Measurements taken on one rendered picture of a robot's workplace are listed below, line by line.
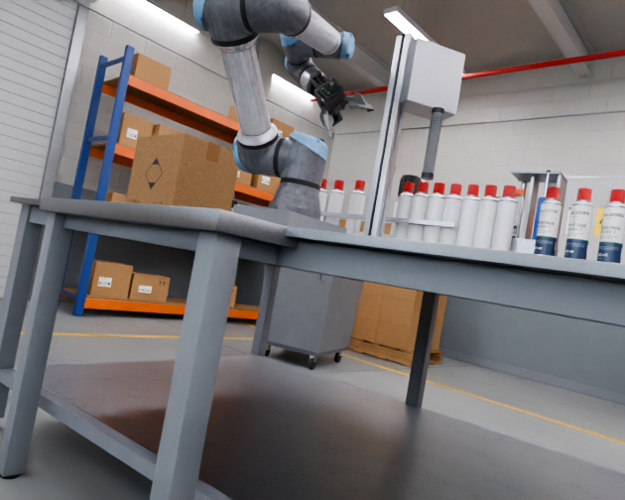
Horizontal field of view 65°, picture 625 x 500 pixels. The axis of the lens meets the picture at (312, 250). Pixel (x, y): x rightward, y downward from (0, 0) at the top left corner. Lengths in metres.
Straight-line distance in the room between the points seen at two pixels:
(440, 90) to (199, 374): 1.07
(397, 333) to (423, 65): 3.79
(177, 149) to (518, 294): 1.20
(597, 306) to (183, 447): 0.73
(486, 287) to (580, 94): 5.74
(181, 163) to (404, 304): 3.70
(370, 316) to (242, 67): 4.17
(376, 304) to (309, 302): 1.50
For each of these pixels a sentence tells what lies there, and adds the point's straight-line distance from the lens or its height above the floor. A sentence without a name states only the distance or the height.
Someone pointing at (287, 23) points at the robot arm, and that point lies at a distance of 1.21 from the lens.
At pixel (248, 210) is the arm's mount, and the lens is 1.37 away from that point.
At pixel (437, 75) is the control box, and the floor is 1.38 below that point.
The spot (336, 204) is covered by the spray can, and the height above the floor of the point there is 0.99.
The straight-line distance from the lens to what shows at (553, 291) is 0.83.
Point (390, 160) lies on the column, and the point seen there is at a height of 1.11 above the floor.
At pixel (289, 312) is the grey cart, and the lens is 3.90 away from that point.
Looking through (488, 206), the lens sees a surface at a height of 1.02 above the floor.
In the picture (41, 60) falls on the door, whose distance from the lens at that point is 5.67.
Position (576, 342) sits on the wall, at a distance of 5.94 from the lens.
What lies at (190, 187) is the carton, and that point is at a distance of 1.68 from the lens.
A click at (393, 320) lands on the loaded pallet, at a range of 5.10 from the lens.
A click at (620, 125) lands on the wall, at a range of 6.28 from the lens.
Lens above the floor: 0.75
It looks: 3 degrees up
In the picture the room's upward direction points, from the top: 10 degrees clockwise
